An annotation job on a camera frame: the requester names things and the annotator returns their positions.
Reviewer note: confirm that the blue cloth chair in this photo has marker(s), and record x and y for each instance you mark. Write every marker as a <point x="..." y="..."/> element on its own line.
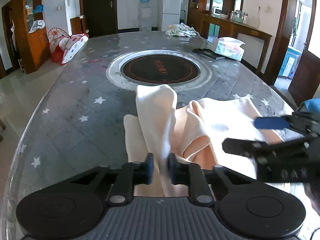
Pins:
<point x="311" y="105"/>

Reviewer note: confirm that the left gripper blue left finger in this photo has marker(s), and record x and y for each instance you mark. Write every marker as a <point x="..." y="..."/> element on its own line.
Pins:
<point x="124" y="180"/>

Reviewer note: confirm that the white cream garment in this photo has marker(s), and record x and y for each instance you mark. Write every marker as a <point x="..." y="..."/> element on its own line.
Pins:
<point x="194" y="133"/>

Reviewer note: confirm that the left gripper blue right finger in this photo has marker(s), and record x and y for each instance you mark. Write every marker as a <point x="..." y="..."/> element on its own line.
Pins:
<point x="192" y="176"/>

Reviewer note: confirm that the dark wooden door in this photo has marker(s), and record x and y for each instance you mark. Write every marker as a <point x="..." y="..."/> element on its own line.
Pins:
<point x="101" y="16"/>

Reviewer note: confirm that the grey star quilted table cover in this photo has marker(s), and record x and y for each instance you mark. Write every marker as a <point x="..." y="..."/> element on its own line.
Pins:
<point x="78" y="124"/>

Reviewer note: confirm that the white refrigerator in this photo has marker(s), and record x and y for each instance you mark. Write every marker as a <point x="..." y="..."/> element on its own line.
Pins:
<point x="168" y="14"/>

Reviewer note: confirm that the floral crumpled cloth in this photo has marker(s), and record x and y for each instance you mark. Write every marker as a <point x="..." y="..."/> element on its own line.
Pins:
<point x="181" y="30"/>

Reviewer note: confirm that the wooden shelf cabinet left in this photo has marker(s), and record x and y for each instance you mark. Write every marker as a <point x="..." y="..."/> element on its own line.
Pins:
<point x="33" y="47"/>

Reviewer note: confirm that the polka dot play tent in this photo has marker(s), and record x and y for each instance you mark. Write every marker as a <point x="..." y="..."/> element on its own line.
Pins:
<point x="64" y="47"/>

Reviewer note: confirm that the tissue box pastel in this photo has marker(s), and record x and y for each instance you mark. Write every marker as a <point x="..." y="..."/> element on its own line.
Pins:
<point x="228" y="47"/>

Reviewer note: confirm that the round black induction cooktop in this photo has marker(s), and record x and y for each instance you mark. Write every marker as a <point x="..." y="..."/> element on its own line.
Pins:
<point x="180" y="70"/>

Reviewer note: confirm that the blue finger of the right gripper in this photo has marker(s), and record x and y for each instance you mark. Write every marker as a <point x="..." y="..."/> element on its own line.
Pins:
<point x="249" y="148"/>
<point x="281" y="122"/>

